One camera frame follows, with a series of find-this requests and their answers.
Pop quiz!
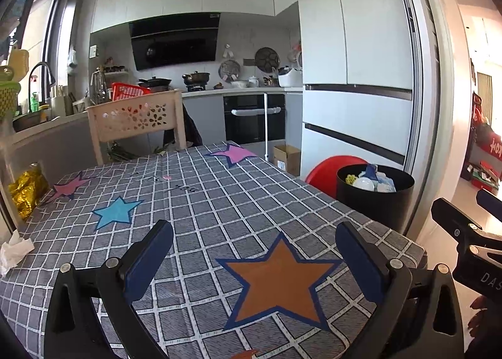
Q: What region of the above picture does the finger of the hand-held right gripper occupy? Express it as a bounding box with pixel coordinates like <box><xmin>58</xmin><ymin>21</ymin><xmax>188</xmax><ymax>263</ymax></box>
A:
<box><xmin>476</xmin><ymin>188</ymin><xmax>502</xmax><ymax>214</ymax></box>
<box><xmin>431</xmin><ymin>198</ymin><xmax>502</xmax><ymax>254</ymax></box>

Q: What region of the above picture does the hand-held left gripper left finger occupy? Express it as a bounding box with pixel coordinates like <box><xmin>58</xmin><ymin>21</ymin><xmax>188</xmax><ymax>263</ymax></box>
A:
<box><xmin>43</xmin><ymin>220</ymin><xmax>175</xmax><ymax>359</ymax></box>

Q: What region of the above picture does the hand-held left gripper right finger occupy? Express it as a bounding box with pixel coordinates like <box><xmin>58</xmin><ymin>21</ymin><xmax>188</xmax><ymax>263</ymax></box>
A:
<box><xmin>335</xmin><ymin>221</ymin><xmax>469</xmax><ymax>359</ymax></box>

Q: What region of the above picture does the black trash bin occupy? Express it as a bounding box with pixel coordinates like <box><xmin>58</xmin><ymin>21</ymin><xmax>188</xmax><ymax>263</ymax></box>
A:
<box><xmin>336</xmin><ymin>164</ymin><xmax>415</xmax><ymax>234</ymax></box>

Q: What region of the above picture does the blue white carton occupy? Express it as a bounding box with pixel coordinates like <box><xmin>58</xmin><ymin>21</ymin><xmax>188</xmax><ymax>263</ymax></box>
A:
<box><xmin>365</xmin><ymin>164</ymin><xmax>397</xmax><ymax>192</ymax></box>

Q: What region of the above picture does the grey checked star tablecloth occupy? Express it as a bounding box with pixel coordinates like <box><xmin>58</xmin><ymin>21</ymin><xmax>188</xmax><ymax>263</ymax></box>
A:
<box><xmin>0</xmin><ymin>141</ymin><xmax>426</xmax><ymax>359</ymax></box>

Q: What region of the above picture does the red printed bag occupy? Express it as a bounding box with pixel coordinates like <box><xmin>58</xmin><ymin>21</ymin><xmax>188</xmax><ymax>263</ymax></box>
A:
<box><xmin>474</xmin><ymin>120</ymin><xmax>502</xmax><ymax>166</ymax></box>

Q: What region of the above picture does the red stool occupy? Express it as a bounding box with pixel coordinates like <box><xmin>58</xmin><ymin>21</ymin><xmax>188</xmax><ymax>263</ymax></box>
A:
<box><xmin>305</xmin><ymin>155</ymin><xmax>369</xmax><ymax>191</ymax></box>

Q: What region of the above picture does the cardboard box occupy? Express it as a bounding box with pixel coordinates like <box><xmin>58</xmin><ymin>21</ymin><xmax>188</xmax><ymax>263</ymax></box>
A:
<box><xmin>273</xmin><ymin>144</ymin><xmax>302</xmax><ymax>177</ymax></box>

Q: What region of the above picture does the crumpled white tissue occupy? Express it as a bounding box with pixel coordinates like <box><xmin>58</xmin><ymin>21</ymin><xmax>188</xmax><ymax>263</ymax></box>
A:
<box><xmin>0</xmin><ymin>230</ymin><xmax>35</xmax><ymax>277</ymax></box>

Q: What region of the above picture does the black bag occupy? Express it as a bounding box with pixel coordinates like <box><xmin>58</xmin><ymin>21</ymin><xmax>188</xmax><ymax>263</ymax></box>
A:
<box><xmin>182</xmin><ymin>104</ymin><xmax>204</xmax><ymax>147</ymax></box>

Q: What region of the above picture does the gold foil bag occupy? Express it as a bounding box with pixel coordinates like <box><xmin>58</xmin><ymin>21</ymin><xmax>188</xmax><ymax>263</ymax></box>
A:
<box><xmin>8</xmin><ymin>163</ymin><xmax>50</xmax><ymax>220</ymax></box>

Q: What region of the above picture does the beige perforated chair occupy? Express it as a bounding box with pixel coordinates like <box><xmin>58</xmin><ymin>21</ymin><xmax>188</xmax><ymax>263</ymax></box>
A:
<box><xmin>86</xmin><ymin>88</ymin><xmax>187</xmax><ymax>166</ymax></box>

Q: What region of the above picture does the white pole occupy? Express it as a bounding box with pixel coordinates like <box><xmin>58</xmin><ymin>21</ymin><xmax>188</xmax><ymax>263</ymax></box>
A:
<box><xmin>263</xmin><ymin>93</ymin><xmax>269</xmax><ymax>161</ymax></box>

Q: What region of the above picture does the black built-in oven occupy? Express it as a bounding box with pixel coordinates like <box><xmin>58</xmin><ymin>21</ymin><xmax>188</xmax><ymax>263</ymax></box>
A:
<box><xmin>223</xmin><ymin>93</ymin><xmax>286</xmax><ymax>145</ymax></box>

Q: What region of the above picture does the red plastic basket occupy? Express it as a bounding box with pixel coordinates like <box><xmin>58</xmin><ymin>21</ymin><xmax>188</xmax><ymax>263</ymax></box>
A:
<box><xmin>112</xmin><ymin>82</ymin><xmax>152</xmax><ymax>102</ymax></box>

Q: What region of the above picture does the black wok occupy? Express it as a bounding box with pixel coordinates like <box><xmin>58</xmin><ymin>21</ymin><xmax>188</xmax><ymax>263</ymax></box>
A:
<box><xmin>137</xmin><ymin>76</ymin><xmax>172</xmax><ymax>87</ymax></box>

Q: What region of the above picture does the glass kettle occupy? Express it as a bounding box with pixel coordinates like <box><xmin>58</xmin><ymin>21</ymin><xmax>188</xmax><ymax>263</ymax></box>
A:
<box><xmin>91</xmin><ymin>68</ymin><xmax>109</xmax><ymax>105</ymax></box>

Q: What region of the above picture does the dark cooking pot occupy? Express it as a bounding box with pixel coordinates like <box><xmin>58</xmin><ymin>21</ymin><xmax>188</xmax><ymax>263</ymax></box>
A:
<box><xmin>182</xmin><ymin>71</ymin><xmax>210</xmax><ymax>85</ymax></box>

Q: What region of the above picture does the white rice cooker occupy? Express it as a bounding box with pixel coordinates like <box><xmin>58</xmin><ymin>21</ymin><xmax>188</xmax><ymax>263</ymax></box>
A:
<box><xmin>278</xmin><ymin>68</ymin><xmax>303</xmax><ymax>88</ymax></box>

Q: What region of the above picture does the green plastic colander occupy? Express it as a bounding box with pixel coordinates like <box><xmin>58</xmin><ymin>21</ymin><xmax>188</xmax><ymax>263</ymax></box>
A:
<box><xmin>0</xmin><ymin>81</ymin><xmax>21</xmax><ymax>120</ymax></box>

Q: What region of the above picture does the black range hood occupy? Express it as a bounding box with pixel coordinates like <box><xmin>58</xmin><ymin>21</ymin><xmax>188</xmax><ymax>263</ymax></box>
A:
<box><xmin>129</xmin><ymin>12</ymin><xmax>221</xmax><ymax>71</ymax></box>

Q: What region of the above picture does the black round hanging pan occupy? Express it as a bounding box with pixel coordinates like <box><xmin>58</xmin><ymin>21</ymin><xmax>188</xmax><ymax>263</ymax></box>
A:
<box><xmin>254</xmin><ymin>46</ymin><xmax>280</xmax><ymax>73</ymax></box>

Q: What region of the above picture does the metal kitchen faucet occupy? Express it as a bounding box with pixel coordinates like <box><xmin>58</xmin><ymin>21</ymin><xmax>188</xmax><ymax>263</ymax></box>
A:
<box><xmin>28</xmin><ymin>62</ymin><xmax>56</xmax><ymax>114</ymax></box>

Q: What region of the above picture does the white refrigerator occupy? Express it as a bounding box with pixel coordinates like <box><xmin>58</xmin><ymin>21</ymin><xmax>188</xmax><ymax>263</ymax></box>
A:
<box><xmin>298</xmin><ymin>0</ymin><xmax>416</xmax><ymax>183</ymax></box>

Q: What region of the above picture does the pale yellow plastic scoop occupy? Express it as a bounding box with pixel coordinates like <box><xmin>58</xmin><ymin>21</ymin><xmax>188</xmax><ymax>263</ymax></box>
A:
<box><xmin>8</xmin><ymin>49</ymin><xmax>30</xmax><ymax>81</ymax></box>

